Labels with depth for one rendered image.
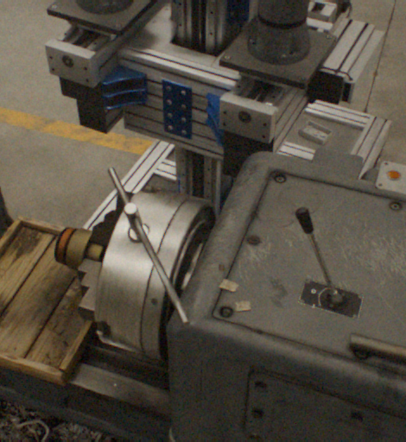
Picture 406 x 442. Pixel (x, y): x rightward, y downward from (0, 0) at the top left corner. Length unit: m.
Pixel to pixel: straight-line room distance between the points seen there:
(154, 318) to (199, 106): 0.83
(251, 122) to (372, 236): 0.58
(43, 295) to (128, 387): 0.29
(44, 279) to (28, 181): 1.57
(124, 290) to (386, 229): 0.46
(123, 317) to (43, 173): 2.01
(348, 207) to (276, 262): 0.18
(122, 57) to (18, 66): 1.93
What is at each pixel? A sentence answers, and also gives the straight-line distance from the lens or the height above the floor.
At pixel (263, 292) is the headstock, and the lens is 1.11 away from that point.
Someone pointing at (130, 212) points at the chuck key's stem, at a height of 1.31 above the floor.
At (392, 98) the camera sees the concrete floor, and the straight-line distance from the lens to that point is 3.67.
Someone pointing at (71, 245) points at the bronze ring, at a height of 1.11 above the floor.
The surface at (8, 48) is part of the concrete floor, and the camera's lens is 4.01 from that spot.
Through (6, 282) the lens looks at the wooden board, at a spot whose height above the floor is 0.88.
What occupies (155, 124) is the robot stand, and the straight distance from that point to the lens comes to 2.03.
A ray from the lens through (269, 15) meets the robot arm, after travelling 1.70.
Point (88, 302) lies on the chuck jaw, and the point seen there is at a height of 1.10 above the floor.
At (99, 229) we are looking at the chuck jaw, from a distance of 1.36.
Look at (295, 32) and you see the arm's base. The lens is 1.72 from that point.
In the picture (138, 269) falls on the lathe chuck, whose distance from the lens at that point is 1.21.
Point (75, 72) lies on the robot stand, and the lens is 1.90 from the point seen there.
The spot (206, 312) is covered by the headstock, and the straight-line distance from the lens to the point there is 1.08.
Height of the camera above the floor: 2.14
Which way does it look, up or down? 46 degrees down
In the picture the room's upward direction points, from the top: 1 degrees clockwise
